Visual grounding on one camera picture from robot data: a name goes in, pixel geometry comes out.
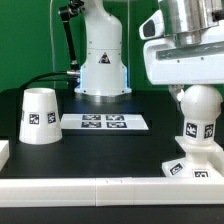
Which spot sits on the white marker plate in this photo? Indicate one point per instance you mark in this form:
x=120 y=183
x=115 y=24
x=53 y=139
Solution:
x=103 y=122

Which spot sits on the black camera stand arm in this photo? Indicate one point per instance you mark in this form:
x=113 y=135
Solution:
x=66 y=13

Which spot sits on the white lamp bulb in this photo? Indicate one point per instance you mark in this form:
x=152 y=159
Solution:
x=201 y=106

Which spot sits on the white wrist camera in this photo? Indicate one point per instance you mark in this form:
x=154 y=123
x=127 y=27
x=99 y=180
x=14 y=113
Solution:
x=153 y=27

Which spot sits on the white wall bar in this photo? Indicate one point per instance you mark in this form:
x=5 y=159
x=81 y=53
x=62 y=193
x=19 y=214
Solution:
x=4 y=152
x=110 y=192

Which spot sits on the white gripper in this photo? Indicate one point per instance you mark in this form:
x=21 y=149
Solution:
x=199 y=64

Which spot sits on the white left wall bar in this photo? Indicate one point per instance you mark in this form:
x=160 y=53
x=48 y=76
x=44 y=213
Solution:
x=4 y=152

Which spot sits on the white lamp shade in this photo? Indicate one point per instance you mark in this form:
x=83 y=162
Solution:
x=40 y=123

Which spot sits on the white front wall bar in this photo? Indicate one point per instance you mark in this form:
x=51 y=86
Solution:
x=110 y=192

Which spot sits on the white lamp base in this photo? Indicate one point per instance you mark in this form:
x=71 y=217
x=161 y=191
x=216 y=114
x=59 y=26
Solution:
x=196 y=163

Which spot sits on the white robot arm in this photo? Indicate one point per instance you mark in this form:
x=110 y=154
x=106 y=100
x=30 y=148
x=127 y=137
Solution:
x=184 y=44

